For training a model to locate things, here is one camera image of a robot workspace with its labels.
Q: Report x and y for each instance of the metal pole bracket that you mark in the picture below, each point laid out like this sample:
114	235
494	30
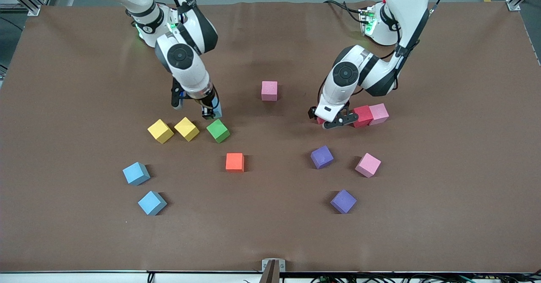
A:
264	264

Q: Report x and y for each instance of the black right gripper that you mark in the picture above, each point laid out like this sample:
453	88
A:
206	104

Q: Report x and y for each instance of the purple foam cube with dent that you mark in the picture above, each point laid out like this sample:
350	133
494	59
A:
343	201

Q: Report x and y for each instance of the orange foam cube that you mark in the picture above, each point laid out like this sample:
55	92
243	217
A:
234	162

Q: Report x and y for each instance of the red foam cube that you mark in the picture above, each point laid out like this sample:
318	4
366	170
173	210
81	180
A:
364	116
322	121

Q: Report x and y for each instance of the pink foam cube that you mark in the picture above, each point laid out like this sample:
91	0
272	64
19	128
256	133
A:
379	113
367	164
269	91

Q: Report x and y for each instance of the blue foam cube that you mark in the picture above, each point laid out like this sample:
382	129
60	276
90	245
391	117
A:
218	112
136	173
152	202

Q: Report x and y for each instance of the brown table mat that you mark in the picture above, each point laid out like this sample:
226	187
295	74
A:
270	215

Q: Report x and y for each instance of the yellow foam cube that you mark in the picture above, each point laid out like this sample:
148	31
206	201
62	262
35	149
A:
160	131
186	129

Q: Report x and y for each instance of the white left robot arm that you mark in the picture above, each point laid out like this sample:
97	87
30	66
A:
338	99

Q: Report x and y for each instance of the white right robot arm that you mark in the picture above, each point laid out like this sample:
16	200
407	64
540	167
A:
190	74

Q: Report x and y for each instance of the green foam cube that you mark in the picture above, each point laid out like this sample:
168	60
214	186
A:
218	131

